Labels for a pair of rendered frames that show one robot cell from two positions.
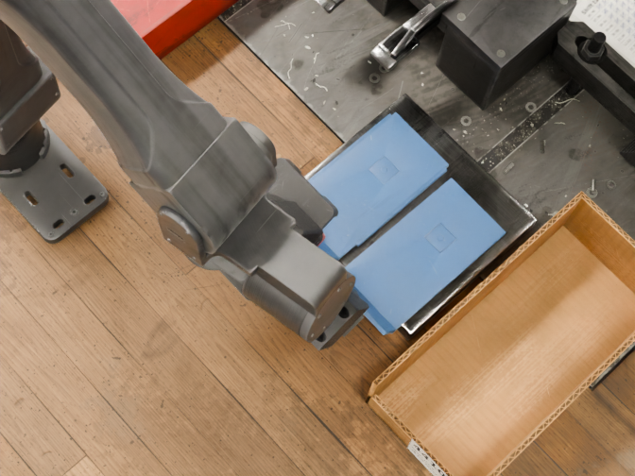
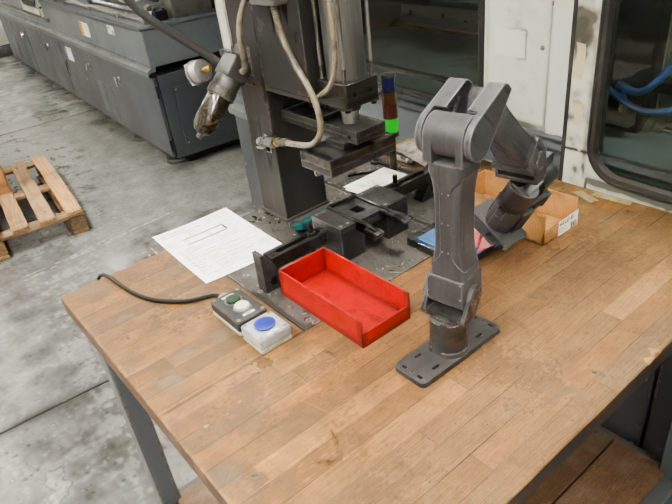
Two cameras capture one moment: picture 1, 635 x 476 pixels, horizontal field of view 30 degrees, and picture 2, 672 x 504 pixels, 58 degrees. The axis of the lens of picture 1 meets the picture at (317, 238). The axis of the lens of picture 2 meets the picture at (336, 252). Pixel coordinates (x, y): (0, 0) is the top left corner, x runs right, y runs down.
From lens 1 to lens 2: 120 cm
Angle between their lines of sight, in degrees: 56
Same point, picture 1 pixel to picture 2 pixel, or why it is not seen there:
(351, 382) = (536, 249)
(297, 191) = (484, 207)
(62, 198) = (476, 325)
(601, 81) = (407, 182)
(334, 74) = (395, 261)
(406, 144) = (431, 234)
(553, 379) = not seen: hidden behind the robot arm
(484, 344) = not seen: hidden behind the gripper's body
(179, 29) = (383, 290)
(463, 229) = not seen: hidden behind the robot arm
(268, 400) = (553, 267)
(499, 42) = (395, 196)
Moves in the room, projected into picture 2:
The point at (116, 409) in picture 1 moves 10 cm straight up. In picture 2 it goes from (575, 304) to (580, 258)
